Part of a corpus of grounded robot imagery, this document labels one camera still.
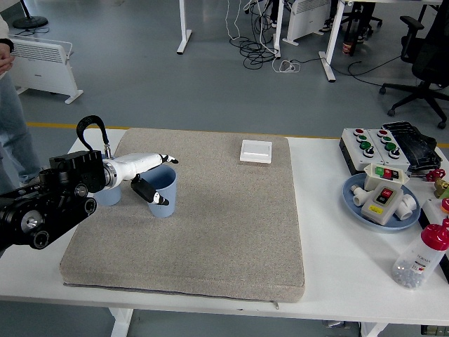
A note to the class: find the white panel heater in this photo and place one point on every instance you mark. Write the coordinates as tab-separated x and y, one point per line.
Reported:
45	73
305	21

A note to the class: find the person's hand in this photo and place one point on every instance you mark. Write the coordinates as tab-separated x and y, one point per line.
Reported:
5	65

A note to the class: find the blue plate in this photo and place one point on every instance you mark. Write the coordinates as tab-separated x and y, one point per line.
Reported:
350	201

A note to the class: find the black fan stand base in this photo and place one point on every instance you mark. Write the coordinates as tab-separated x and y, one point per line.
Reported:
31	21

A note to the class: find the person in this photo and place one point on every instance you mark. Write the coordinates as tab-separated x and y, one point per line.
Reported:
12	133
327	25

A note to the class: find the white desk leg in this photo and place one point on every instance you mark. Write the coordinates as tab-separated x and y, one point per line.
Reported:
184	31
278	28
329	45

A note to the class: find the blue ribbed cup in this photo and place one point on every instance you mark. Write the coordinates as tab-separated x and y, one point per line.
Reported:
110	197
165	186

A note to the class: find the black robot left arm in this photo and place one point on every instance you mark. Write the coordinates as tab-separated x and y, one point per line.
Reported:
52	203

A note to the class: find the black office chair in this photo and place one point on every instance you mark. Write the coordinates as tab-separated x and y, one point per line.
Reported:
429	52

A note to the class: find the white pipe fitting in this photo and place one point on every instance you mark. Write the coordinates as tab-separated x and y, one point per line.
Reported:
407	209
358	197

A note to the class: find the white table leg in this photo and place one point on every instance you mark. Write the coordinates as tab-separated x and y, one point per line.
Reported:
372	330
121	324

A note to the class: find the black foot pedal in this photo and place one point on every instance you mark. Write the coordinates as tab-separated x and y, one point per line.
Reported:
417	144

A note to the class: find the black chair wheel base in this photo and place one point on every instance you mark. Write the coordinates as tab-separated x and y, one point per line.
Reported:
373	19

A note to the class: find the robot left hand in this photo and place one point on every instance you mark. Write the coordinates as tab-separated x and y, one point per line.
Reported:
133	165

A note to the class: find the clear bottle red cap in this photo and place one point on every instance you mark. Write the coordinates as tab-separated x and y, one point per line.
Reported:
421	263

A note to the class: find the white four-button control box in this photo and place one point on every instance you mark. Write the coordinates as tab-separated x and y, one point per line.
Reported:
354	151
382	151

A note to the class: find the emergency stop button box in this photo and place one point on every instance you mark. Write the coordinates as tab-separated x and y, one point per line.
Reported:
433	209

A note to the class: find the green box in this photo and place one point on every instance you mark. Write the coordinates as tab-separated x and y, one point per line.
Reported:
435	331

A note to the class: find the red can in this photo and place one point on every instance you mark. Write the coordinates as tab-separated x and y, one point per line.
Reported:
347	48

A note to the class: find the grey-brown mat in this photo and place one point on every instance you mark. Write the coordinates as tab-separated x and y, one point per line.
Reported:
210	228

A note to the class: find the white wall switch plate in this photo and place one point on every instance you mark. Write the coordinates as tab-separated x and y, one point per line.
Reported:
256	151

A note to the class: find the cream three-button switch box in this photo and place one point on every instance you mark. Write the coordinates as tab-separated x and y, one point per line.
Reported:
375	179

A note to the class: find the grey two-button switch box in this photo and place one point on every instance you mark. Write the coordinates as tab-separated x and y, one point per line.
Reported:
377	210

